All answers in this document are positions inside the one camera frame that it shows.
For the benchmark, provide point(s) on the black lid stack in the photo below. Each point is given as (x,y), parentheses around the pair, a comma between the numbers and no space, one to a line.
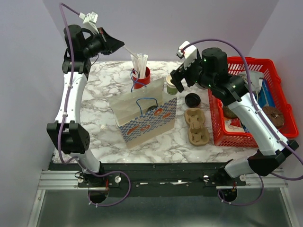
(192,100)

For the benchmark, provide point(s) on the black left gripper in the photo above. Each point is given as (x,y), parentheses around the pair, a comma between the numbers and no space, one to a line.
(112,44)

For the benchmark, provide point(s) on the brown pulp cup carrier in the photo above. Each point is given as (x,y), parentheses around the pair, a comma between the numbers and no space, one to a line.
(198,134)

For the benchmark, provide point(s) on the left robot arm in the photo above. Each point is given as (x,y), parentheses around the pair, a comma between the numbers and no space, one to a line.
(68,136)

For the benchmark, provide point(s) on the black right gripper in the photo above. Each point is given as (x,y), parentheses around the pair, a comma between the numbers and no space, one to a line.
(177,75)

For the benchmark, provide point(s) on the red plastic straw holder cup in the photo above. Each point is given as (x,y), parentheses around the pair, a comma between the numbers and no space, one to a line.
(139,83)

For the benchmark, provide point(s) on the white wrapped straws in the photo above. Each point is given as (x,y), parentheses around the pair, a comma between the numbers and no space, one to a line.
(139,65)

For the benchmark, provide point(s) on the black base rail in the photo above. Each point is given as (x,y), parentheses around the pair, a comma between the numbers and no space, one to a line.
(160,179)

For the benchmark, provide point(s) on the aluminium frame rail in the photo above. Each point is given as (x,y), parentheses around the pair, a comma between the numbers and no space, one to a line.
(67,180)

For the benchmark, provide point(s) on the red plastic basket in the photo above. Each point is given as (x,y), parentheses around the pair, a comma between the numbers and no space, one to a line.
(241,139)

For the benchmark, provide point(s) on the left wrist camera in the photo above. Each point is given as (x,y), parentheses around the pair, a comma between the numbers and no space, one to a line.
(89,21)

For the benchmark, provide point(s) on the crumpled silver snack bag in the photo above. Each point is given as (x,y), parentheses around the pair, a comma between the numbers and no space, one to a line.
(256,79)

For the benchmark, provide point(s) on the single white straw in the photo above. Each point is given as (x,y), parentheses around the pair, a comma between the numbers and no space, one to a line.
(132,53)

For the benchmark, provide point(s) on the brown round cake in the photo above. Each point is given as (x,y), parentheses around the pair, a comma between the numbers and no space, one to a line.
(274,115)

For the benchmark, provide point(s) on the checkered paper takeout bag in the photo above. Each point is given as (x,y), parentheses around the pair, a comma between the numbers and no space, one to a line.
(134,123)

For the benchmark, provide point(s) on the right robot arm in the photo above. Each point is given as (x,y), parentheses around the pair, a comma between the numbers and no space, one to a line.
(209,69)

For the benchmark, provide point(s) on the green round sponge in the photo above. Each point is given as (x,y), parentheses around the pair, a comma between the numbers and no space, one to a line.
(228,113)

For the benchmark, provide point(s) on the blue package in basket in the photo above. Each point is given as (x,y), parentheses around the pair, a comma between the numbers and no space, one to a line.
(264,97)

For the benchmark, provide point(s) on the black plastic cup lid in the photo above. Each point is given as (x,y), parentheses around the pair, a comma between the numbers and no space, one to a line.
(151,108)

